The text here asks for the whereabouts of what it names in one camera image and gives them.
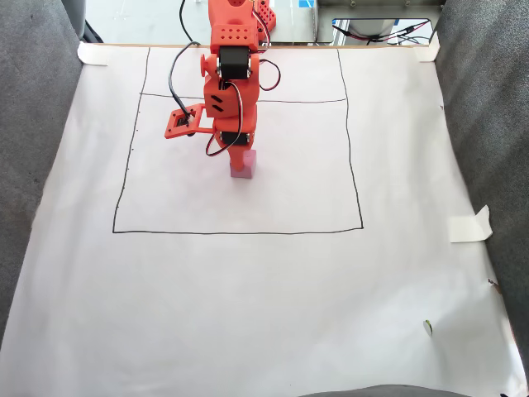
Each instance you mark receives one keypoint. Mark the blue sticker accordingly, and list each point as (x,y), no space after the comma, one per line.
(307,3)

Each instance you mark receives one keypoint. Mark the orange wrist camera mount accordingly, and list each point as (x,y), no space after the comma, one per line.
(173,130)

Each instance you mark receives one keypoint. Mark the white paper sheet with lines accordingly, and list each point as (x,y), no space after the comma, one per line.
(264,289)

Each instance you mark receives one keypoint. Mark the metal frame bar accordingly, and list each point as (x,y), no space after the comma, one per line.
(372,3)

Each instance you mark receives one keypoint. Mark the white device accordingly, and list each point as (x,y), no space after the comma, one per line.
(372,27)

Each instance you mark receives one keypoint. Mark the grey fabric panel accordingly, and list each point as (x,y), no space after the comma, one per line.
(487,124)
(33,124)

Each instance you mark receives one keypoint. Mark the pink foam cube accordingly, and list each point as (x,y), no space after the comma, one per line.
(250,167)

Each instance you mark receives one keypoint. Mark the white tape piece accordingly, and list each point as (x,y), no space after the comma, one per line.
(93,54)
(467,229)
(425,53)

